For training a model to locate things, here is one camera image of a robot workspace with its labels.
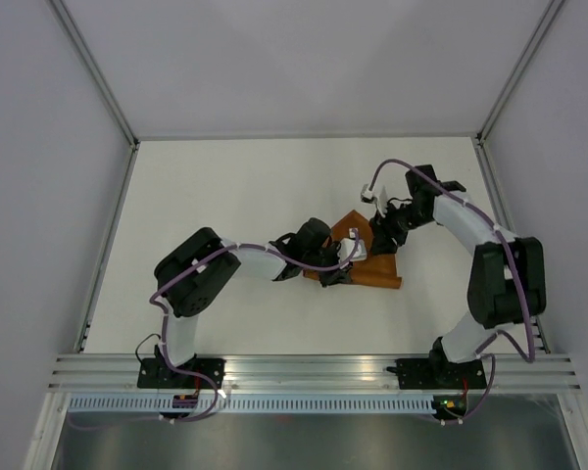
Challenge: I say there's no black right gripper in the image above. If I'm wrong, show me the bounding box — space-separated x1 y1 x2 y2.
368 200 431 257

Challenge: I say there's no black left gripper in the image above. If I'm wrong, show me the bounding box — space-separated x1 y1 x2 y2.
303 242 353 289

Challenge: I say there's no orange-brown cloth napkin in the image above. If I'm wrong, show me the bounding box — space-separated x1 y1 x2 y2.
303 210 402 289

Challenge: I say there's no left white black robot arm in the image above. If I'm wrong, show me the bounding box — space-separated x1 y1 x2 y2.
138 217 367 388

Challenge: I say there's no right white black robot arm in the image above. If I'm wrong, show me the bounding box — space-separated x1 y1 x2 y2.
361 164 547 387

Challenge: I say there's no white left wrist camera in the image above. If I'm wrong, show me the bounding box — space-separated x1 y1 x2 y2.
337 227 368 264

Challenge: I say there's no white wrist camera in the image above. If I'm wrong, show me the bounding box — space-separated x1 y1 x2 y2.
337 227 368 264
360 184 389 217

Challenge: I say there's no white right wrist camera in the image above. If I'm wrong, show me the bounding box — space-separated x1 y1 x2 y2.
360 184 389 217

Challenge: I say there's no aluminium right side rail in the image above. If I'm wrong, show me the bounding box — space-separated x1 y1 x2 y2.
472 135 551 355

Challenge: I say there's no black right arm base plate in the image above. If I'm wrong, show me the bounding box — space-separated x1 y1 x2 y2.
386 357 487 391

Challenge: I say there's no white slotted cable duct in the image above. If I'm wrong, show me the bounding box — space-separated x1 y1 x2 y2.
68 393 434 415

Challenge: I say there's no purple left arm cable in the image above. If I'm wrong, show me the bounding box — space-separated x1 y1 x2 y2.
68 234 364 432

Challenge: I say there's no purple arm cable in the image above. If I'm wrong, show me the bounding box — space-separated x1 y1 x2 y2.
369 159 538 425
68 234 364 432

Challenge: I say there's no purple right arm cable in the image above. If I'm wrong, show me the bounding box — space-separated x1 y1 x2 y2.
369 159 538 425

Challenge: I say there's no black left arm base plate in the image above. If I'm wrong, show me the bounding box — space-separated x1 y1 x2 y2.
137 356 225 390

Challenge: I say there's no aluminium frame post right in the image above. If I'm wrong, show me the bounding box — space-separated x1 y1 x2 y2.
475 0 567 147

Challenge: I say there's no aluminium frame post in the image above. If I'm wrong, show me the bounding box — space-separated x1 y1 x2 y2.
46 0 139 149
475 0 567 147

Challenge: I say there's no aluminium front rail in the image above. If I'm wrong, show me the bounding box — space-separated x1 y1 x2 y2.
47 353 581 395

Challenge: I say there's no aluminium frame post left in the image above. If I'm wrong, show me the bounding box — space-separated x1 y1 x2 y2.
46 0 139 149

